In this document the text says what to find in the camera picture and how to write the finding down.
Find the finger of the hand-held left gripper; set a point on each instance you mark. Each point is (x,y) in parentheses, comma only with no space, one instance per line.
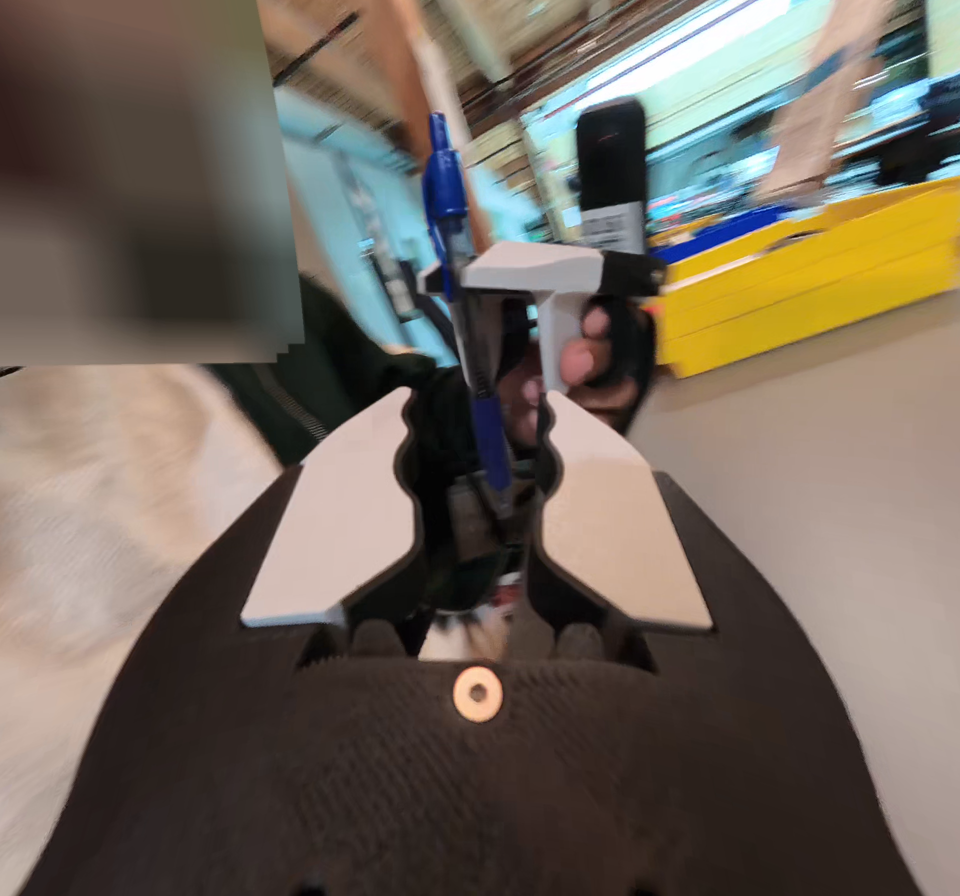
(540,266)
(436,281)

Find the dark green zip jacket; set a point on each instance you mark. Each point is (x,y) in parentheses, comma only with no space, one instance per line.
(337,386)

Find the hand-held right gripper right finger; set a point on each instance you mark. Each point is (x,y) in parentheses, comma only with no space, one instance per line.
(622,536)

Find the blue plastic bin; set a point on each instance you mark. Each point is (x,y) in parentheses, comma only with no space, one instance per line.
(712,236)

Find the yellow plastic bin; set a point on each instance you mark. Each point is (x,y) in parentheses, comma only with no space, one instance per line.
(810,288)

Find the cream white shirt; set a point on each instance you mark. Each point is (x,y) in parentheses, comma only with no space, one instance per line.
(112,498)

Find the person's left hand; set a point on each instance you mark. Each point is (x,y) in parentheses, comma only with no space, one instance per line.
(581,363)

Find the grey desk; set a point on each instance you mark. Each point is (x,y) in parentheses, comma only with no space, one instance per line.
(810,498)

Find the cardboard sheet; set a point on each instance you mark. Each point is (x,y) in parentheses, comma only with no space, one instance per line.
(825,86)

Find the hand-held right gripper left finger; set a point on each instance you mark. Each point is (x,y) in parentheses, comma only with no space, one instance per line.
(337,528)

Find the blue gel pen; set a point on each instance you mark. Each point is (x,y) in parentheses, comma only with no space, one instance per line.
(442,183)

